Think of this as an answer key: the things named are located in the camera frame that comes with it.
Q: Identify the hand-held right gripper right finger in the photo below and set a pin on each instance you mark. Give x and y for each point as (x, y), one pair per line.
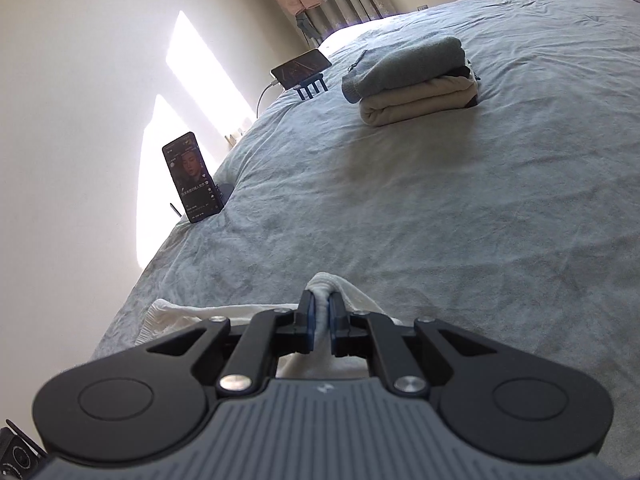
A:
(334, 320)

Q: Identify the beige folded garment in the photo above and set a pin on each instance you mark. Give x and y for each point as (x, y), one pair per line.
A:
(415, 105)

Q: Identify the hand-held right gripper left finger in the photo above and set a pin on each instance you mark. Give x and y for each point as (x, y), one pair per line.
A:
(311, 317)

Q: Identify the round black phone stand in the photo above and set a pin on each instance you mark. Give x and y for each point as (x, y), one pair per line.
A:
(226, 191)

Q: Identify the grey-blue folded sweater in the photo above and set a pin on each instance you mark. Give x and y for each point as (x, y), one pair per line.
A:
(405, 65)

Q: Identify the black folded garment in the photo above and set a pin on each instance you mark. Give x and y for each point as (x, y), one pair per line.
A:
(472, 95)

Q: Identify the white garment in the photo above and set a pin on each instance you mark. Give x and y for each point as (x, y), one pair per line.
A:
(345, 290)

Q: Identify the blue phone stand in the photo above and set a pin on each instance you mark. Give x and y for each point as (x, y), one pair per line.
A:
(312, 89)

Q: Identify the grey bed blanket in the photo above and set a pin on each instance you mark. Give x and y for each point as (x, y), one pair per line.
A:
(425, 200)

